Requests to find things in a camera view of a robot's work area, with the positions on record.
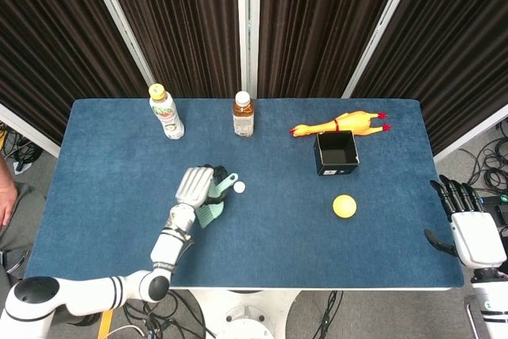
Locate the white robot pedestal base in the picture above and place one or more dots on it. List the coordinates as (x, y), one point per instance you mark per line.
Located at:
(246, 315)

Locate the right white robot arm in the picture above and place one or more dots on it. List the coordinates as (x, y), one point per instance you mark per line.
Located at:
(492, 307)

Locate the yellow ball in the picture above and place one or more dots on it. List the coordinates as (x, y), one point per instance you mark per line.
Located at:
(344, 206)

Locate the yellow rubber chicken toy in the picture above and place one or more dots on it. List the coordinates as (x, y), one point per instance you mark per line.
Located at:
(349, 121)

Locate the amber tea bottle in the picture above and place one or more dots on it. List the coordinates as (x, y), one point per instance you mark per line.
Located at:
(243, 120)

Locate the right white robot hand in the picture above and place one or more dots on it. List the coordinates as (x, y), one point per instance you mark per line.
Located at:
(476, 239)

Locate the white yellow-capped drink bottle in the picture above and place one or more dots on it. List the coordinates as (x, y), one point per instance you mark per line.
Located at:
(168, 116)

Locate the person bare forearm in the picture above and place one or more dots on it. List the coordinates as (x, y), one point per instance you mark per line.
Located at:
(7, 196)

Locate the white slanted frame post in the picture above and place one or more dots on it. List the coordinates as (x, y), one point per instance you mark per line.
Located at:
(383, 25)
(119, 25)

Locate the person grey trouser leg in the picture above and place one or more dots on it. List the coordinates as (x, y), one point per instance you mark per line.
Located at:
(28, 216)

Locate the black open cardboard box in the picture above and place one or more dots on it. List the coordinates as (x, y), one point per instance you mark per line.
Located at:
(337, 170)

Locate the white upright frame post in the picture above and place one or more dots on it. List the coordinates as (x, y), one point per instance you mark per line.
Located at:
(247, 17)

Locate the black electronics box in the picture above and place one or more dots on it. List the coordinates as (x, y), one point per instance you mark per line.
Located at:
(498, 212)

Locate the white table frame edge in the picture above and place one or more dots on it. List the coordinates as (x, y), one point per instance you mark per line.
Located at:
(317, 289)

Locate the dark brown curtain panel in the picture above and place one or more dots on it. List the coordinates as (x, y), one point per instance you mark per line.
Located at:
(317, 25)
(47, 37)
(182, 25)
(456, 37)

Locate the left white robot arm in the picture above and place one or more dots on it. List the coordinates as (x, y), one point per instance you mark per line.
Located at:
(91, 293)

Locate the white partition base rail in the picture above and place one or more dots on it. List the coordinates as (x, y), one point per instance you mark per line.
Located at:
(29, 132)
(472, 134)

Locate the blue fabric table cover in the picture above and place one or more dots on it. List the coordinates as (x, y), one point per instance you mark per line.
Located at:
(278, 236)

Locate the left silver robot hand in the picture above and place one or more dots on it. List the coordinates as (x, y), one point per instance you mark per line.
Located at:
(194, 186)

